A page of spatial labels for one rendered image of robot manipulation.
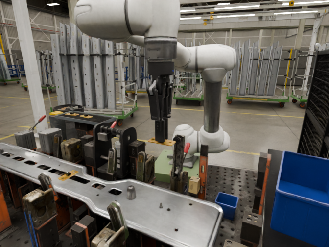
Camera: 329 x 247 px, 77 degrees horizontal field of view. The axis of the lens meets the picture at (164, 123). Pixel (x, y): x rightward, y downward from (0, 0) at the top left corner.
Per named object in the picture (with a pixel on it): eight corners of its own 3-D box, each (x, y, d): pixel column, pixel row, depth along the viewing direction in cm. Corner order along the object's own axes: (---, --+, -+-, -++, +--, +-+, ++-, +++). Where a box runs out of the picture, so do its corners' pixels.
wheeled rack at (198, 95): (202, 107, 680) (205, 49, 628) (173, 105, 706) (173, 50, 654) (207, 97, 856) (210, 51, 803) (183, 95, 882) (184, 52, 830)
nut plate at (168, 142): (147, 141, 66) (147, 138, 66) (152, 137, 69) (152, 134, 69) (171, 146, 62) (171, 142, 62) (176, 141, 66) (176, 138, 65)
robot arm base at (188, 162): (172, 153, 168) (172, 147, 167) (199, 157, 159) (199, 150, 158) (162, 163, 153) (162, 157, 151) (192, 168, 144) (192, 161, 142)
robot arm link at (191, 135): (174, 149, 163) (172, 122, 156) (198, 149, 159) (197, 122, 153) (171, 159, 147) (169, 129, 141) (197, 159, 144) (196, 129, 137)
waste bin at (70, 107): (50, 150, 357) (43, 109, 335) (72, 139, 406) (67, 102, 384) (75, 154, 343) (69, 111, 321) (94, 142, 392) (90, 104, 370)
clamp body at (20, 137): (21, 184, 139) (10, 133, 128) (37, 176, 148) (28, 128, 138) (30, 188, 135) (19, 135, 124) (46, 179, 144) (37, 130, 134)
